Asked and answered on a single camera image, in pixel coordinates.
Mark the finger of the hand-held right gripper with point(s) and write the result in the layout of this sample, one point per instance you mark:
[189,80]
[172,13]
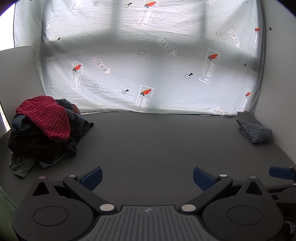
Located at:
[280,172]

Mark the grey garment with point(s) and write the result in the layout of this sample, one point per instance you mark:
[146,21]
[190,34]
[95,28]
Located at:
[19,165]

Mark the black garment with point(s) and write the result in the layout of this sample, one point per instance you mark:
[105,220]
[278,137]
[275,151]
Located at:
[46,144]

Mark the red checked shorts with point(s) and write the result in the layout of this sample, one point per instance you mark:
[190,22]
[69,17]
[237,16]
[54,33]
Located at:
[49,117]

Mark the printed white sheet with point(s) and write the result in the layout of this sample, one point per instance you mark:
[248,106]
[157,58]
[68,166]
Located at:
[148,58]

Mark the dark patterned cloth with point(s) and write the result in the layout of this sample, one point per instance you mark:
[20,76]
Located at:
[291,230]

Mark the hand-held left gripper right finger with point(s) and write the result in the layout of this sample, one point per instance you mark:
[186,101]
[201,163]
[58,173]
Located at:
[203,179]

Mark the folded blue plaid shirt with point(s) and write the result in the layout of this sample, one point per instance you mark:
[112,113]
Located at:
[254,131]

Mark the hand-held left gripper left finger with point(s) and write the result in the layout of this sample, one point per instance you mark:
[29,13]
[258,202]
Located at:
[93,178]

